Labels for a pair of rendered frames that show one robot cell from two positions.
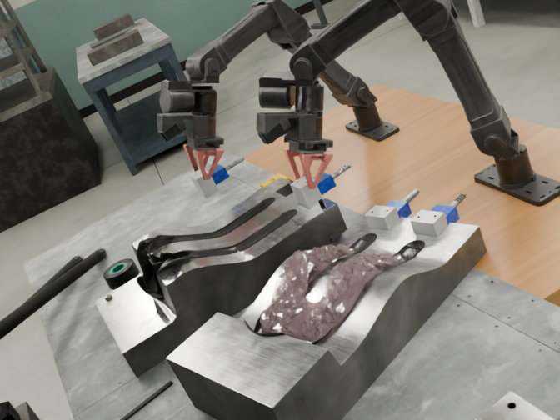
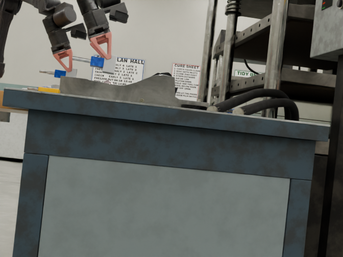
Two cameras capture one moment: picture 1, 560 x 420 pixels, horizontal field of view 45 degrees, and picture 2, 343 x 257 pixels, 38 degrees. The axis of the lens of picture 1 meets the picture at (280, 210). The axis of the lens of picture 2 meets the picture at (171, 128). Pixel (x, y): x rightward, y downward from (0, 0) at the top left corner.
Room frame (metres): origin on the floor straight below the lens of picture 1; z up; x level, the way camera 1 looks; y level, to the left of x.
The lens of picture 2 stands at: (3.03, 0.56, 0.75)
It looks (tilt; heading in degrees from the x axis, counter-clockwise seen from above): 0 degrees down; 188
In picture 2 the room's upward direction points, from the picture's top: 6 degrees clockwise
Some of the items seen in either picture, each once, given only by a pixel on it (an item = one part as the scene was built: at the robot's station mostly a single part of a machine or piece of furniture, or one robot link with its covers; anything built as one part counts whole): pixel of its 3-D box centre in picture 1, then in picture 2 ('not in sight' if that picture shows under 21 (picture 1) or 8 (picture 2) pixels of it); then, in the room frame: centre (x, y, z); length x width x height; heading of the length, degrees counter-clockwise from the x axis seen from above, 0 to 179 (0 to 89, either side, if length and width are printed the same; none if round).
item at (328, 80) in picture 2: not in sight; (308, 93); (0.42, 0.88, 1.02); 1.10 x 0.74 x 0.05; 17
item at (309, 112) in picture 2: not in sight; (285, 119); (0.51, 0.77, 0.87); 0.50 x 0.27 x 0.17; 107
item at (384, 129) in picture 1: (367, 116); not in sight; (1.74, -0.32, 0.84); 0.20 x 0.07 x 0.08; 12
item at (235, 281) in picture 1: (212, 257); (132, 94); (1.26, 0.17, 0.87); 0.50 x 0.26 x 0.14; 107
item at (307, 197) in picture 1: (325, 181); (57, 73); (1.29, -0.11, 0.91); 0.13 x 0.05 x 0.05; 107
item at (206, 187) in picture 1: (220, 172); (94, 61); (1.53, 0.09, 0.94); 0.13 x 0.05 x 0.05; 107
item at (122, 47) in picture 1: (135, 81); not in sight; (5.82, 0.68, 0.46); 1.90 x 0.70 x 0.92; 7
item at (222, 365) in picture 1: (333, 302); not in sight; (0.95, -0.02, 0.86); 0.50 x 0.26 x 0.11; 124
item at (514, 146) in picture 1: (501, 139); not in sight; (1.15, -0.44, 0.90); 0.09 x 0.06 x 0.06; 152
